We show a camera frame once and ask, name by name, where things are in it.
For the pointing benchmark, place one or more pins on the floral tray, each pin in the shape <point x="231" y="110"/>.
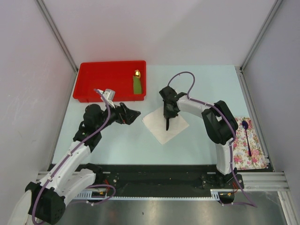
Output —
<point x="247" y="151"/>

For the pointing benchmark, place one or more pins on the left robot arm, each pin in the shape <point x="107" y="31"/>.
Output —
<point x="53" y="193"/>

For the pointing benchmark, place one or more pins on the red plastic bin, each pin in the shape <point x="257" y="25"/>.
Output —
<point x="114" y="75"/>

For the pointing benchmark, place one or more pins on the aluminium frame rail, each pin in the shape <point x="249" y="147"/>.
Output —
<point x="265" y="181"/>

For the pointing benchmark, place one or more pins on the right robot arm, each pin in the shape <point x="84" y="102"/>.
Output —
<point x="219" y="122"/>

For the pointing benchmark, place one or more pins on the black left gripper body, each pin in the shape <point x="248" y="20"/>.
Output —
<point x="116" y="116"/>

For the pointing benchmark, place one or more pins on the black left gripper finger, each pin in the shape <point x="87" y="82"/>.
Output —
<point x="130" y="114"/>
<point x="129" y="119"/>

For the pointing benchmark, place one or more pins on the white paper napkin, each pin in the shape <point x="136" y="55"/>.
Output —
<point x="156" y="124"/>

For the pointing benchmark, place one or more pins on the black plastic knife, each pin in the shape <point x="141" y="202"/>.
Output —
<point x="167" y="124"/>

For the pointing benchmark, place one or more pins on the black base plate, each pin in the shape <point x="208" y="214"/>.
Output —
<point x="166" y="181"/>

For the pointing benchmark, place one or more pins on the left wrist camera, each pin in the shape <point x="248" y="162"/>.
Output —
<point x="106" y="94"/>

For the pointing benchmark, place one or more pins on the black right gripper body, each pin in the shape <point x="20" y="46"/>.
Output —
<point x="167" y="112"/>

